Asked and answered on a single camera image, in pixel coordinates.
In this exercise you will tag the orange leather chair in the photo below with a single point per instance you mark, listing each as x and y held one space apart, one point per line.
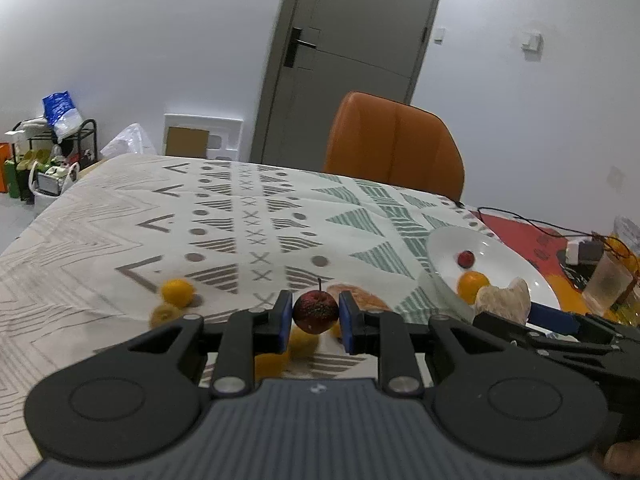
395 145

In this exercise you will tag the white light switch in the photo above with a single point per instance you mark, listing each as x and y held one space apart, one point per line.
440 34

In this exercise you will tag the white wall socket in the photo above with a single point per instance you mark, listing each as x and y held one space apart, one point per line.
617 178

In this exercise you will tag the small yellow citrus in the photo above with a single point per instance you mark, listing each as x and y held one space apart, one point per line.
164 314
304 344

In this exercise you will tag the pale peeled pomelo wedge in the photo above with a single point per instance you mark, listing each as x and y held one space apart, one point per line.
504 302

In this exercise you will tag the white tote bag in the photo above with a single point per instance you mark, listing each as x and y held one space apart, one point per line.
52 182

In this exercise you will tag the blue and white bag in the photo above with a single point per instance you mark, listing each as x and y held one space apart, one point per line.
62 112

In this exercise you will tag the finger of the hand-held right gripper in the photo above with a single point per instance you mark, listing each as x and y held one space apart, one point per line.
552 317
500 322

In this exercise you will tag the white and grey charger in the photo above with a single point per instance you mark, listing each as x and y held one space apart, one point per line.
582 252

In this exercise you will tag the large orange mandarin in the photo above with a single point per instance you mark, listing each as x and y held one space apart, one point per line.
471 285

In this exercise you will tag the person's right hand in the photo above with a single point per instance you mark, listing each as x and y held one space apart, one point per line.
622 460

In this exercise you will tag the white wall box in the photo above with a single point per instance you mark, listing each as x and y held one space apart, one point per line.
531 40

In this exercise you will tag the white round plate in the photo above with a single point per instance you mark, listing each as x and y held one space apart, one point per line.
500 255

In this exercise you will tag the red and orange table mat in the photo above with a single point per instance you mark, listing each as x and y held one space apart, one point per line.
520 232

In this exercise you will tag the white foam packaging with cardboard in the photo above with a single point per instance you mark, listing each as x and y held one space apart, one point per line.
202 136

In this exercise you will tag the clear snack bag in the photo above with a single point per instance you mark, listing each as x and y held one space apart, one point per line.
627 230

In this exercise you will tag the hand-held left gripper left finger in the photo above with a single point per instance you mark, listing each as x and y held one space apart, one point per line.
284 321

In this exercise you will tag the black metal rack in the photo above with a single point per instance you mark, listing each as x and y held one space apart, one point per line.
85 140

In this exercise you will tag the small dark red apple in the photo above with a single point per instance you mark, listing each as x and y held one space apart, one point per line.
314 312

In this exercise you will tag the white plastic bag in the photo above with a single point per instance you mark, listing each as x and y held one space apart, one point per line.
128 141

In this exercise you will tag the green box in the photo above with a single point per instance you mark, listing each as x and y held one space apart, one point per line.
15 177

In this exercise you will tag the grey door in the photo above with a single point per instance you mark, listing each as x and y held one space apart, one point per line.
345 55

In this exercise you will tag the frosted plastic cup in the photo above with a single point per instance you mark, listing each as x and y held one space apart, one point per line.
607 280

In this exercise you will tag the patterned white tablecloth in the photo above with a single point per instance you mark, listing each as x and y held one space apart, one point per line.
125 240

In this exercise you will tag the orange box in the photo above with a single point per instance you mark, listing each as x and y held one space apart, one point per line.
4 167

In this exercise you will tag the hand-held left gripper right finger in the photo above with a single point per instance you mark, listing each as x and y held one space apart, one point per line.
346 324

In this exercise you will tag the small red round fruit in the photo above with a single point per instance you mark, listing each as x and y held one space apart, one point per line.
466 258

